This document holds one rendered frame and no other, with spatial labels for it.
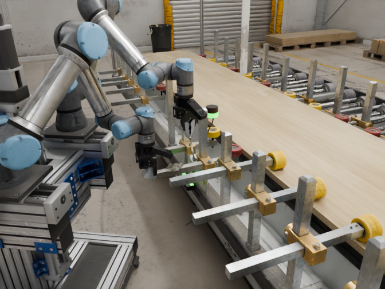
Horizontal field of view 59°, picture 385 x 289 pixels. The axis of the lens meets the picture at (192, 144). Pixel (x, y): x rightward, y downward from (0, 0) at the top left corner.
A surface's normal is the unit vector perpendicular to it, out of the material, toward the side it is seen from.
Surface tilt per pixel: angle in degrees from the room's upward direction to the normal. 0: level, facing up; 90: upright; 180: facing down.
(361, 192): 0
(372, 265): 90
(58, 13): 90
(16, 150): 95
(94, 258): 0
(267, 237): 0
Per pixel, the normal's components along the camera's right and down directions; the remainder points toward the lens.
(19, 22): 0.36, 0.40
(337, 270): -0.93, 0.18
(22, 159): 0.68, 0.38
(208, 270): -0.02, -0.90
